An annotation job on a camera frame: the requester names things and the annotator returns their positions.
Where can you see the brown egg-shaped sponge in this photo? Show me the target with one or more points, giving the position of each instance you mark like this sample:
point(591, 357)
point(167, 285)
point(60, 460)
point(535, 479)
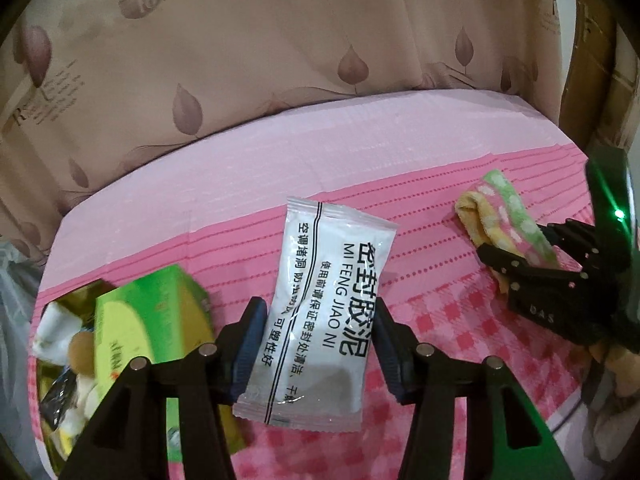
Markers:
point(81, 352)

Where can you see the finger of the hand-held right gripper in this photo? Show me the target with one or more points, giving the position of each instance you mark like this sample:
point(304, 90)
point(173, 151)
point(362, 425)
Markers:
point(570, 237)
point(540, 285)

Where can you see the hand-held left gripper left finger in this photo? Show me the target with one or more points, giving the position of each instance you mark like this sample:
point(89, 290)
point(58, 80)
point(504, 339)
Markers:
point(250, 342)

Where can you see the golden tin box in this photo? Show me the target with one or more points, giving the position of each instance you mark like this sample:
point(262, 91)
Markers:
point(80, 296)

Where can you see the white knit glove red cuff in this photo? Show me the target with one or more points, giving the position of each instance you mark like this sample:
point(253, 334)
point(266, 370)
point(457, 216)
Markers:
point(52, 330)

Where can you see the beige leaf-print curtain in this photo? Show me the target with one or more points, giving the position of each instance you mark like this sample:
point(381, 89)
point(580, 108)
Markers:
point(250, 60)

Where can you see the pink green yellow towel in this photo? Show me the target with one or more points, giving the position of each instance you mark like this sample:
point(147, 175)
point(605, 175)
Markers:
point(500, 210)

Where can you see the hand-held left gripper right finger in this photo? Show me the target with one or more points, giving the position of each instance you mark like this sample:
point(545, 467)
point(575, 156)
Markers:
point(391, 355)

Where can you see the pink checked tablecloth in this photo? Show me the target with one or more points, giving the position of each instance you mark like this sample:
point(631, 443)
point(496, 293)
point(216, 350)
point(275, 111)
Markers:
point(350, 160)

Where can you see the grey plastic cover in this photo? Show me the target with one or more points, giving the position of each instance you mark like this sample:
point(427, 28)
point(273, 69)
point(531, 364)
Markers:
point(15, 310)

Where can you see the green tissue box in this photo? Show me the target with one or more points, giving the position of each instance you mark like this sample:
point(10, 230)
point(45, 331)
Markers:
point(145, 310)

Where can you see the white scrunchie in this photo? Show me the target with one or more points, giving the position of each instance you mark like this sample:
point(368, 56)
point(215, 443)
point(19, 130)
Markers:
point(82, 402)

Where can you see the brown wooden door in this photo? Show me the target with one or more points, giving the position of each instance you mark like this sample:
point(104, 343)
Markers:
point(600, 60)

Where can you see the white sachet packet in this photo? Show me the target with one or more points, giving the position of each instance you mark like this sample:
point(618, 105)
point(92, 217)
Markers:
point(320, 280)

